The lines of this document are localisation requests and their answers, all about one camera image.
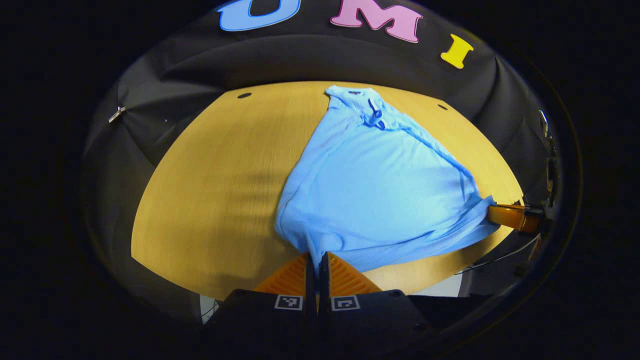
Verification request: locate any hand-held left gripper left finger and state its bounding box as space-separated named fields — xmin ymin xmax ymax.
xmin=202 ymin=252 xmax=317 ymax=351

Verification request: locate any light blue T-shirt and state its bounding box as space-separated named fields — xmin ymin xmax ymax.
xmin=274 ymin=85 xmax=501 ymax=273

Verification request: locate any right hand-held gripper cable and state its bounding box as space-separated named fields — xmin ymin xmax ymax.
xmin=454 ymin=234 xmax=542 ymax=276

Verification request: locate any black backdrop cloth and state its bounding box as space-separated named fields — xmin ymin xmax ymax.
xmin=82 ymin=0 xmax=566 ymax=321

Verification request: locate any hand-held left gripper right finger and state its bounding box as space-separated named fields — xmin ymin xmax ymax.
xmin=318 ymin=251 xmax=441 ymax=351

